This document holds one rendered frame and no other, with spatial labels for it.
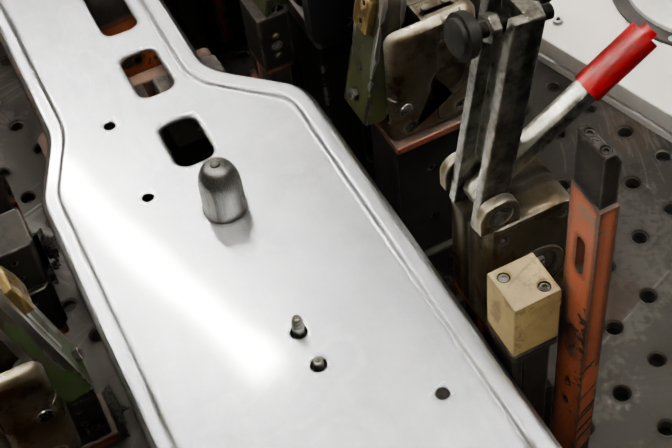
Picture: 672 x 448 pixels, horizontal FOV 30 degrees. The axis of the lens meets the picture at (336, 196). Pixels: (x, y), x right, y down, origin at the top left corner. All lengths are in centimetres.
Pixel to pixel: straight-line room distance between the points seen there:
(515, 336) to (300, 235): 19
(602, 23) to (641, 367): 42
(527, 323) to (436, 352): 7
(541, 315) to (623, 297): 44
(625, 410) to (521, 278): 40
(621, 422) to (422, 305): 35
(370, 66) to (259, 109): 10
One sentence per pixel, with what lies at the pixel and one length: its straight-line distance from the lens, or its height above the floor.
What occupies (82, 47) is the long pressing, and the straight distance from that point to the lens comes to 107.
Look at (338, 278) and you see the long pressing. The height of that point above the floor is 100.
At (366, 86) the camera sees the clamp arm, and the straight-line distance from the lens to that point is 96.
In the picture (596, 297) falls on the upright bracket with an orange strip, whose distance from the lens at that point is 77.
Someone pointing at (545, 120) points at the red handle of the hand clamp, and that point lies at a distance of 82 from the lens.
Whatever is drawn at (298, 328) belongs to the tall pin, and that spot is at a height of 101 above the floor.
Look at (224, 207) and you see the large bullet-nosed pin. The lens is 90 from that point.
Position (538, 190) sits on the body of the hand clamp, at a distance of 85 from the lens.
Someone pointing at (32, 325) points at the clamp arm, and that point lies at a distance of 80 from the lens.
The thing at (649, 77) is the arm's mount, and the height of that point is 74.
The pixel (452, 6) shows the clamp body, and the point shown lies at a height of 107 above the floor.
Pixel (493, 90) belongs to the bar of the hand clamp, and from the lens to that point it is 77.
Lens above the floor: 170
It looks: 50 degrees down
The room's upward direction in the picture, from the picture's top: 8 degrees counter-clockwise
